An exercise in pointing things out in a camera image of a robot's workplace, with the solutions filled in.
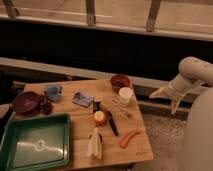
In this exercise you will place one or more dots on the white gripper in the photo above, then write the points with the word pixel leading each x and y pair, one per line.
pixel 178 88

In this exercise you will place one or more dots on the orange pepper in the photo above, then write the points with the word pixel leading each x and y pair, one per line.
pixel 127 138

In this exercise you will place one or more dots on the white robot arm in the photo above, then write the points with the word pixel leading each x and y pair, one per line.
pixel 197 146

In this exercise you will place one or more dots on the red brown bowl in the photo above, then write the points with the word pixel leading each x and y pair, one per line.
pixel 118 81

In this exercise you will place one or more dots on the purple bowl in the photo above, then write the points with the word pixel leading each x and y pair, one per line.
pixel 25 102

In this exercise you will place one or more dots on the white cup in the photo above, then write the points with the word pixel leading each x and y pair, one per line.
pixel 125 95

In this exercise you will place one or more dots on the wooden chopsticks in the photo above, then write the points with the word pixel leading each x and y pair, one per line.
pixel 126 113

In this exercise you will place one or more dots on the wooden cutting board table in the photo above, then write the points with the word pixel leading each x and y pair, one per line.
pixel 138 149

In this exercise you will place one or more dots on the yellow apple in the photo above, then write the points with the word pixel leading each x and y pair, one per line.
pixel 99 118

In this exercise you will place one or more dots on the blue cup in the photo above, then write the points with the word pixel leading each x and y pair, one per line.
pixel 53 92

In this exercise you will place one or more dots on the dark grape bunch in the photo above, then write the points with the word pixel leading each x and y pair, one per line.
pixel 45 104

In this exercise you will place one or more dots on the green plastic tray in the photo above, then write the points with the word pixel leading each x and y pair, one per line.
pixel 36 144

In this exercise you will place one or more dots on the black handled knife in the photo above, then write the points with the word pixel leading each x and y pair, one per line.
pixel 98 106

